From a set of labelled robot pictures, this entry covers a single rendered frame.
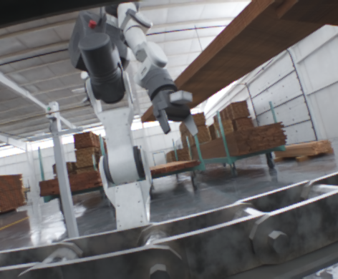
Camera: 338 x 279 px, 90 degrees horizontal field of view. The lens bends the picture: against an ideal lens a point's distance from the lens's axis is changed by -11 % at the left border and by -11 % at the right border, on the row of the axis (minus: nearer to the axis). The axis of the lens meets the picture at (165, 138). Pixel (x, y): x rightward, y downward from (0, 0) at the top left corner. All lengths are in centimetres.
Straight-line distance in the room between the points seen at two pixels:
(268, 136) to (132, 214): 307
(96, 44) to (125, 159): 43
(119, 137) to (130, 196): 24
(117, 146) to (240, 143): 271
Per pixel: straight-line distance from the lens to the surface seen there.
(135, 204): 75
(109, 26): 104
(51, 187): 336
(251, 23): 56
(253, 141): 339
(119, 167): 76
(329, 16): 65
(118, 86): 81
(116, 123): 81
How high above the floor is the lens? 59
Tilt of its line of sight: 7 degrees up
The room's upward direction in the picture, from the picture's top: 12 degrees counter-clockwise
